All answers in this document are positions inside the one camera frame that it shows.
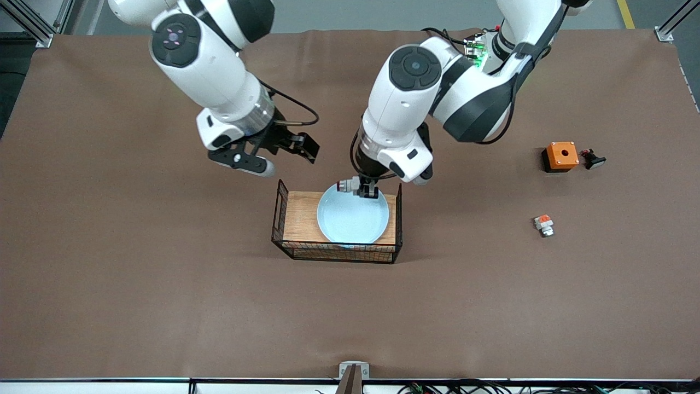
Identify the light blue round plate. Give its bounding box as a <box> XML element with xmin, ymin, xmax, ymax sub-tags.
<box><xmin>317</xmin><ymin>182</ymin><xmax>390</xmax><ymax>245</ymax></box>

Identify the brown table cover sheet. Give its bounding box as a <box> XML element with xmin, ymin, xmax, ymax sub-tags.
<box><xmin>0</xmin><ymin>27</ymin><xmax>700</xmax><ymax>381</ymax></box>

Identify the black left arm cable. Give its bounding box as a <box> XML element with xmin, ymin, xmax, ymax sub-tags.
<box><xmin>349</xmin><ymin>0</ymin><xmax>570</xmax><ymax>182</ymax></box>

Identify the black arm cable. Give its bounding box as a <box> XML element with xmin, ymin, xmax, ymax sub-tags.
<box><xmin>257</xmin><ymin>81</ymin><xmax>320</xmax><ymax>128</ymax></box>
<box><xmin>349</xmin><ymin>0</ymin><xmax>570</xmax><ymax>182</ymax></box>

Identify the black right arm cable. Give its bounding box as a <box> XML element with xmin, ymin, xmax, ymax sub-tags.
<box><xmin>257</xmin><ymin>81</ymin><xmax>320</xmax><ymax>128</ymax></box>

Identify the wire basket with wooden top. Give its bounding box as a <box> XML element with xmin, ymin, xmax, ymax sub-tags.
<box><xmin>271</xmin><ymin>179</ymin><xmax>404</xmax><ymax>264</ymax></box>

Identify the black base cable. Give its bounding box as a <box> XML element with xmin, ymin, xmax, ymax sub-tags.
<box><xmin>421</xmin><ymin>26</ymin><xmax>476</xmax><ymax>58</ymax></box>

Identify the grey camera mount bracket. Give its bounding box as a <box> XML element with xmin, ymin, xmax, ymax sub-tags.
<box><xmin>335</xmin><ymin>361</ymin><xmax>370</xmax><ymax>394</ymax></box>

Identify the orange button enclosure box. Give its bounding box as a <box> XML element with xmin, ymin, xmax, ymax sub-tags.
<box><xmin>541</xmin><ymin>141</ymin><xmax>580</xmax><ymax>173</ymax></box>

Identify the black cable bundle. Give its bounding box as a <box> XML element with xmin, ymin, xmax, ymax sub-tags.
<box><xmin>396</xmin><ymin>380</ymin><xmax>700</xmax><ymax>394</ymax></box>

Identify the white table edge rail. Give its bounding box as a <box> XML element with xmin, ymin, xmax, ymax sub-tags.
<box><xmin>0</xmin><ymin>378</ymin><xmax>700</xmax><ymax>394</ymax></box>

